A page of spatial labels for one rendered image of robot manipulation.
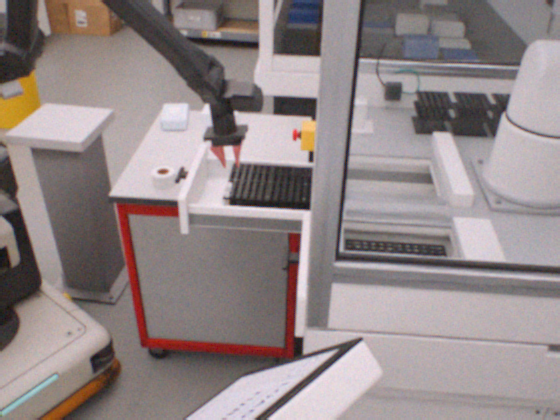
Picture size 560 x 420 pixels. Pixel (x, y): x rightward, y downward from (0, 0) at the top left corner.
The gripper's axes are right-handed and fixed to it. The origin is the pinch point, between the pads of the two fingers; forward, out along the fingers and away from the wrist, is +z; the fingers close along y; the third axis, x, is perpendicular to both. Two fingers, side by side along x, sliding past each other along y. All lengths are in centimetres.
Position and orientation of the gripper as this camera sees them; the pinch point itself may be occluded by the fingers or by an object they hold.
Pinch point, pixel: (231, 164)
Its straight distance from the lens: 139.3
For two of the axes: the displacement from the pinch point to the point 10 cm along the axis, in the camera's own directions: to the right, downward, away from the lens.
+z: 1.0, 8.4, 5.4
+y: 9.9, -0.3, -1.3
